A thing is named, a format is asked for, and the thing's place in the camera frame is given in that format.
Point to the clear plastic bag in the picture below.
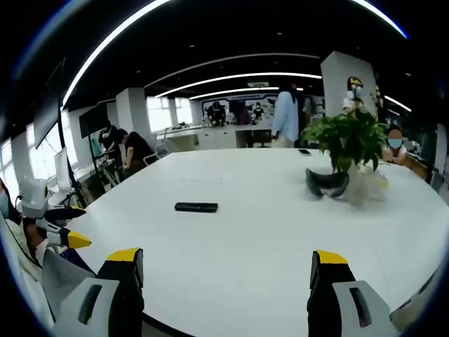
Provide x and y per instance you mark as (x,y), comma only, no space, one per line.
(365,186)

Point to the wall poster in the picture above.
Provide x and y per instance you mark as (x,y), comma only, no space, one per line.
(242,109)

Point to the white cabinet counter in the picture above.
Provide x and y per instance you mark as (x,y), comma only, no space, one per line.
(210,135)

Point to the green potted plant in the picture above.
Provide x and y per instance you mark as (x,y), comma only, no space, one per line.
(350,137)

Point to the black remote control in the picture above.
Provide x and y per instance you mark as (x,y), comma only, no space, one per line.
(196,207)

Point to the white square pillar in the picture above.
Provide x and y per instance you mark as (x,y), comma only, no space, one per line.
(133,112)
(347,82)

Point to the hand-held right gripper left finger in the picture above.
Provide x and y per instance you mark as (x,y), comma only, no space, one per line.
(119,295)

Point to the black wall monitor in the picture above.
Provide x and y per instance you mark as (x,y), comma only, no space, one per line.
(47,105)

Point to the white office chair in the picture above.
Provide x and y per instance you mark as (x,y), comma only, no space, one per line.
(154,154)

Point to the black headset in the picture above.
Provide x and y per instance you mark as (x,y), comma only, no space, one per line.
(326,186)

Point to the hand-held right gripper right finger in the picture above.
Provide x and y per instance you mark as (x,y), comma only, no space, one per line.
(336,298)

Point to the black smartphone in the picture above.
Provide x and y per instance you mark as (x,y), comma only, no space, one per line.
(304,151)

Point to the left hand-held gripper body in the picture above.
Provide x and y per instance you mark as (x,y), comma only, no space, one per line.
(34,200)

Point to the black monitor on stand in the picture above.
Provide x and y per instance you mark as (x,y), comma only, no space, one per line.
(94,121)

